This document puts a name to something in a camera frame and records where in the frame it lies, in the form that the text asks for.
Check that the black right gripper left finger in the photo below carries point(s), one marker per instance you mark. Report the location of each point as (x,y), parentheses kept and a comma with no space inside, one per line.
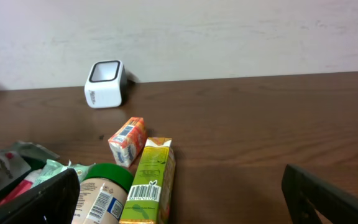
(53,201)

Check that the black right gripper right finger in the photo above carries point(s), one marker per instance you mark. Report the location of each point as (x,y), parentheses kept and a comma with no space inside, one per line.
(306,196)

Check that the white teal snack packet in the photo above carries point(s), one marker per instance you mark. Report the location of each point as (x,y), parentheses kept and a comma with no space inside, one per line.
(53,168)

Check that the green lid spice jar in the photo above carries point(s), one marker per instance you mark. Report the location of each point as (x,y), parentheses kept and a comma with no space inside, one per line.
(103,195)

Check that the green white barcode packet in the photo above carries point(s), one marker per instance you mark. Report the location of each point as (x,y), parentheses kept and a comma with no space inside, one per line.
(18,160)

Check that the orange tissue packet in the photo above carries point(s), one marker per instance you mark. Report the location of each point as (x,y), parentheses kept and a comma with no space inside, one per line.
(127,143)

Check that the green juice carton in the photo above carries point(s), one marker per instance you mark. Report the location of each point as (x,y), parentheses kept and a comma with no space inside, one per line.
(150,194)

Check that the red white snack packet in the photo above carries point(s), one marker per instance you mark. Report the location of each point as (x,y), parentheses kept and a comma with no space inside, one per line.
(22,187)

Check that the white barcode scanner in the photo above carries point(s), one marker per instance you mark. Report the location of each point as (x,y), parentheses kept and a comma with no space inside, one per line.
(106,84)

